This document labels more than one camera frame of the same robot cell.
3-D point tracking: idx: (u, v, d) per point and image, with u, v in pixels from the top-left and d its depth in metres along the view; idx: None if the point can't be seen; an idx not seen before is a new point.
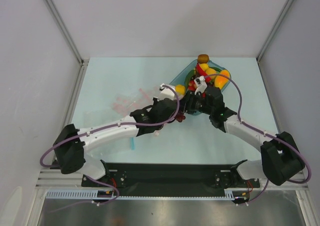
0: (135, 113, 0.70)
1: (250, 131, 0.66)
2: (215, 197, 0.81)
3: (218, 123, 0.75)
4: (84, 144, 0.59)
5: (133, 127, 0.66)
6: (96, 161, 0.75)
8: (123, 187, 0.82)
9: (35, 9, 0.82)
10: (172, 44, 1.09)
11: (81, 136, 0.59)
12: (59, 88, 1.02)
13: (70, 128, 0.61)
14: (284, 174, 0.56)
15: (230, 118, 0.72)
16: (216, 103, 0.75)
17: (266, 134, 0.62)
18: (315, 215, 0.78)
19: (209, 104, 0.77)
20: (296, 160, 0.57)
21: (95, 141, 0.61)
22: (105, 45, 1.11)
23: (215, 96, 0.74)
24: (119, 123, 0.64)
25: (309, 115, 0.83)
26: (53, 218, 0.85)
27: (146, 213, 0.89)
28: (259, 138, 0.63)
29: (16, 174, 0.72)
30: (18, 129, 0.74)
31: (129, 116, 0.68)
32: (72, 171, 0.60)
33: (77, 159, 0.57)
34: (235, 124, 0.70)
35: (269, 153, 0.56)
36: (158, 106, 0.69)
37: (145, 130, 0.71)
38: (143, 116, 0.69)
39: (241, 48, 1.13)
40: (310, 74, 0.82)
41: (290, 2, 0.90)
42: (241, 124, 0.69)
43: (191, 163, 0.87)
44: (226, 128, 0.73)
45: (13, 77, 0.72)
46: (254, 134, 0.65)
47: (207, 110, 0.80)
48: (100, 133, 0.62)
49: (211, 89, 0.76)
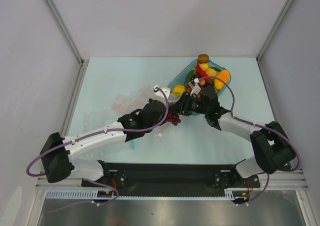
0: (122, 118, 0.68)
1: (241, 123, 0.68)
2: (215, 197, 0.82)
3: (213, 122, 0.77)
4: (70, 153, 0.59)
5: (119, 133, 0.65)
6: (93, 162, 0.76)
8: (123, 187, 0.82)
9: (35, 8, 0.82)
10: (172, 44, 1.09)
11: (66, 145, 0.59)
12: (59, 88, 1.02)
13: (55, 137, 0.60)
14: (276, 162, 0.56)
15: (224, 115, 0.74)
16: (212, 103, 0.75)
17: (255, 124, 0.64)
18: (315, 215, 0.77)
19: (205, 104, 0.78)
20: (286, 148, 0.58)
21: (80, 150, 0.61)
22: (105, 45, 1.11)
23: (210, 97, 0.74)
24: (106, 130, 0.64)
25: (309, 115, 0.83)
26: (53, 218, 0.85)
27: (146, 213, 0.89)
28: (249, 128, 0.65)
29: (16, 174, 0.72)
30: (18, 128, 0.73)
31: (116, 121, 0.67)
32: (59, 179, 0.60)
33: (62, 168, 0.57)
34: (228, 119, 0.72)
35: (260, 142, 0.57)
36: (145, 110, 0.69)
37: (134, 135, 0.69)
38: (130, 122, 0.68)
39: (241, 48, 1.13)
40: (310, 74, 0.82)
41: (290, 2, 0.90)
42: (233, 119, 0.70)
43: (192, 164, 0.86)
44: (221, 125, 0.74)
45: (13, 77, 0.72)
46: (245, 126, 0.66)
47: (203, 110, 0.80)
48: (85, 141, 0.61)
49: (208, 89, 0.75)
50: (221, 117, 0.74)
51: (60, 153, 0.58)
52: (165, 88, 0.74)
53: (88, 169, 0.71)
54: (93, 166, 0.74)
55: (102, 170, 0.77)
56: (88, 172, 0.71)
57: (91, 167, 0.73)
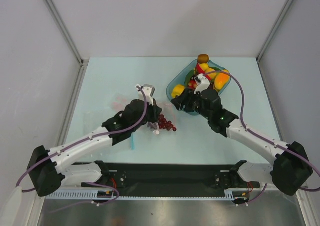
0: (107, 122, 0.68)
1: (258, 140, 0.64)
2: (215, 196, 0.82)
3: (219, 127, 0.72)
4: (57, 164, 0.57)
5: (105, 138, 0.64)
6: (88, 166, 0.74)
8: (123, 187, 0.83)
9: (35, 9, 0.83)
10: (172, 44, 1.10)
11: (52, 157, 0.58)
12: (59, 88, 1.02)
13: (40, 150, 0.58)
14: (296, 184, 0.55)
15: (233, 124, 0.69)
16: (214, 107, 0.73)
17: (277, 145, 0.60)
18: (315, 215, 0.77)
19: (206, 108, 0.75)
20: (307, 169, 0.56)
21: (68, 159, 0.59)
22: (105, 45, 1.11)
23: (212, 100, 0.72)
24: (91, 136, 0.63)
25: (309, 115, 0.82)
26: (53, 218, 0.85)
27: (146, 213, 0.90)
28: (270, 150, 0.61)
29: (15, 174, 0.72)
30: (18, 128, 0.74)
31: (101, 126, 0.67)
32: (49, 192, 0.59)
33: (51, 180, 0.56)
34: (239, 131, 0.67)
35: (282, 166, 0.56)
36: (126, 111, 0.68)
37: (120, 138, 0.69)
38: (115, 125, 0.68)
39: (241, 48, 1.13)
40: (309, 74, 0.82)
41: (290, 1, 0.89)
42: (246, 131, 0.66)
43: (196, 164, 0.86)
44: (229, 134, 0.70)
45: (13, 77, 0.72)
46: (264, 146, 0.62)
47: (203, 112, 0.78)
48: (72, 150, 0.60)
49: (210, 93, 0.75)
50: (230, 126, 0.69)
51: (47, 165, 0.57)
52: (147, 86, 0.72)
53: (83, 174, 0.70)
54: (89, 169, 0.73)
55: (100, 171, 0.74)
56: (83, 177, 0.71)
57: (86, 170, 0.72)
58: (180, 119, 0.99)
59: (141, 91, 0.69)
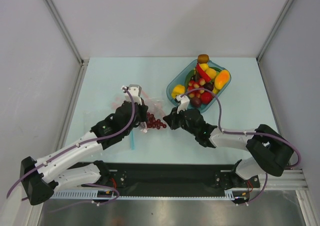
0: (96, 127, 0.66)
1: (232, 136, 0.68)
2: (215, 197, 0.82)
3: (206, 142, 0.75)
4: (43, 176, 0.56)
5: (93, 144, 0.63)
6: (85, 168, 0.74)
8: (123, 187, 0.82)
9: (35, 9, 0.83)
10: (172, 44, 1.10)
11: (38, 168, 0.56)
12: (59, 87, 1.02)
13: (27, 162, 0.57)
14: (279, 162, 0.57)
15: (214, 132, 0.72)
16: (199, 124, 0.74)
17: (247, 133, 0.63)
18: (315, 215, 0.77)
19: (191, 127, 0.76)
20: (283, 145, 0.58)
21: (55, 170, 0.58)
22: (105, 45, 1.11)
23: (196, 119, 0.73)
24: (78, 144, 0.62)
25: (309, 115, 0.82)
26: (53, 218, 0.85)
27: (146, 213, 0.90)
28: (242, 139, 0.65)
29: (15, 174, 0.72)
30: (18, 128, 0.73)
31: (89, 132, 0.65)
32: (44, 200, 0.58)
33: (41, 190, 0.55)
34: (219, 136, 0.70)
35: (256, 149, 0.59)
36: (117, 114, 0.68)
37: (110, 142, 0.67)
38: (104, 129, 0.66)
39: (240, 48, 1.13)
40: (310, 74, 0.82)
41: (291, 0, 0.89)
42: (223, 133, 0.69)
43: (194, 164, 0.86)
44: (214, 143, 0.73)
45: (13, 77, 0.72)
46: (237, 137, 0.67)
47: (190, 130, 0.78)
48: (59, 160, 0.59)
49: (191, 112, 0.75)
50: (211, 136, 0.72)
51: (35, 176, 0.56)
52: (133, 86, 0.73)
53: (79, 178, 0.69)
54: (86, 172, 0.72)
55: (98, 172, 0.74)
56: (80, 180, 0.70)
57: (84, 173, 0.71)
58: None
59: (127, 93, 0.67)
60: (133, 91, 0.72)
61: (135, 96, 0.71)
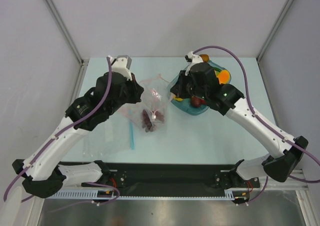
0: (69, 109, 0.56)
1: (265, 130, 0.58)
2: (216, 196, 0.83)
3: (219, 104, 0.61)
4: (33, 178, 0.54)
5: (71, 130, 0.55)
6: (89, 165, 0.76)
8: (123, 187, 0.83)
9: (35, 10, 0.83)
10: (172, 44, 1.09)
11: (26, 171, 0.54)
12: (59, 87, 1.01)
13: (15, 166, 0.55)
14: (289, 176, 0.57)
15: (238, 104, 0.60)
16: (209, 81, 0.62)
17: (286, 140, 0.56)
18: (315, 215, 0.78)
19: (199, 85, 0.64)
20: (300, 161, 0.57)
21: (42, 169, 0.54)
22: (105, 45, 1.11)
23: (204, 72, 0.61)
24: (55, 135, 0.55)
25: (310, 115, 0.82)
26: (53, 218, 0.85)
27: (146, 213, 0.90)
28: (279, 144, 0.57)
29: (15, 174, 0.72)
30: (17, 128, 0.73)
31: (65, 117, 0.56)
32: (54, 192, 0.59)
33: (42, 187, 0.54)
34: (246, 115, 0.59)
35: (288, 164, 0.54)
36: (98, 88, 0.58)
37: (92, 122, 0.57)
38: (79, 110, 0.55)
39: (240, 48, 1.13)
40: (310, 74, 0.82)
41: (291, 1, 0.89)
42: (253, 117, 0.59)
43: (195, 163, 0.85)
44: (231, 115, 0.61)
45: (14, 77, 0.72)
46: (272, 137, 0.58)
47: (198, 93, 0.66)
48: (42, 159, 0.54)
49: (199, 66, 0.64)
50: (235, 108, 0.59)
51: (26, 178, 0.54)
52: (121, 56, 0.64)
53: (84, 174, 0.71)
54: (89, 169, 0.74)
55: (100, 170, 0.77)
56: (84, 177, 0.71)
57: (87, 170, 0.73)
58: (180, 118, 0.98)
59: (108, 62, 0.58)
60: (120, 62, 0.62)
61: (123, 67, 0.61)
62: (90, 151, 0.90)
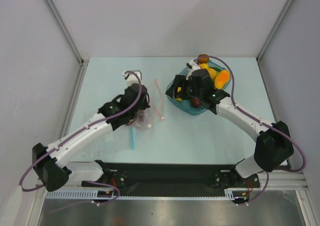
0: (102, 108, 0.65)
1: (245, 118, 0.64)
2: (217, 196, 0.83)
3: (210, 105, 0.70)
4: (57, 160, 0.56)
5: (101, 125, 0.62)
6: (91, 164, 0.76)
8: (123, 187, 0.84)
9: (35, 10, 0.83)
10: (172, 44, 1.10)
11: (50, 153, 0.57)
12: (59, 87, 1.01)
13: (38, 148, 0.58)
14: (275, 161, 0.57)
15: (224, 101, 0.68)
16: (204, 84, 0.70)
17: (262, 123, 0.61)
18: (315, 215, 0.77)
19: (197, 87, 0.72)
20: (287, 148, 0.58)
21: (67, 153, 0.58)
22: (105, 45, 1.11)
23: (202, 76, 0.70)
24: (88, 125, 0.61)
25: (310, 115, 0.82)
26: (53, 217, 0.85)
27: (146, 213, 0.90)
28: (255, 127, 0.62)
29: (15, 174, 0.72)
30: (17, 128, 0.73)
31: (97, 113, 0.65)
32: (59, 187, 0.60)
33: (57, 174, 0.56)
34: (229, 109, 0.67)
35: (265, 143, 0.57)
36: (127, 94, 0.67)
37: (119, 122, 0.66)
38: (112, 109, 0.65)
39: (241, 48, 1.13)
40: (310, 74, 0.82)
41: (291, 1, 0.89)
42: (235, 109, 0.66)
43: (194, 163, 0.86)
44: (219, 111, 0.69)
45: (13, 78, 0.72)
46: (250, 122, 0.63)
47: (196, 94, 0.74)
48: (70, 144, 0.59)
49: (197, 71, 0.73)
50: (220, 103, 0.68)
51: (47, 161, 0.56)
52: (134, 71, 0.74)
53: None
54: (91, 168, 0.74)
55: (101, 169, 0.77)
56: None
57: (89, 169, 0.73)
58: (179, 118, 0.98)
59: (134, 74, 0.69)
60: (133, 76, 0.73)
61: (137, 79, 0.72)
62: (90, 151, 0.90)
